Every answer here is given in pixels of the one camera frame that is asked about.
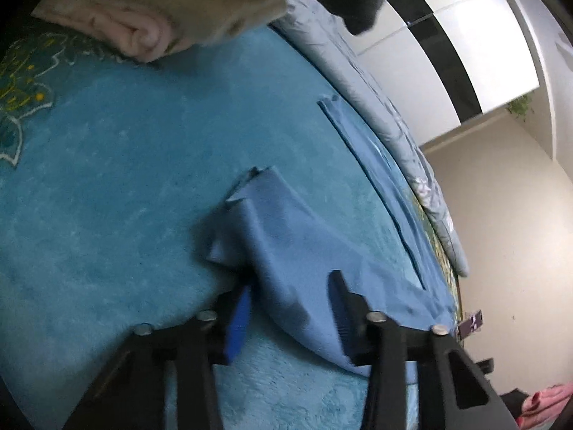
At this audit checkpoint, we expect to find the blue fleece garment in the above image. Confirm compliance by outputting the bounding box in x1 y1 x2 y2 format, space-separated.
208 95 457 376

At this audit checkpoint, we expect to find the teal floral blanket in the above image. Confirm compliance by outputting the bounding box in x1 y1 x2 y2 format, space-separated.
1 22 416 429

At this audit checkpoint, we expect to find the green hanging plant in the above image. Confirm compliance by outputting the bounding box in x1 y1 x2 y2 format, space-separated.
505 92 534 122

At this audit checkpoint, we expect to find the grey floral quilt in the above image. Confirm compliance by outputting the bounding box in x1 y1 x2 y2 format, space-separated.
273 0 470 277

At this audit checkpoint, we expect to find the white and black wardrobe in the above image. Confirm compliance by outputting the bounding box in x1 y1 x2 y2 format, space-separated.
343 0 539 145

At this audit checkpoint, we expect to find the pink folded cloth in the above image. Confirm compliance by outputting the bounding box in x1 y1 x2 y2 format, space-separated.
32 0 288 63

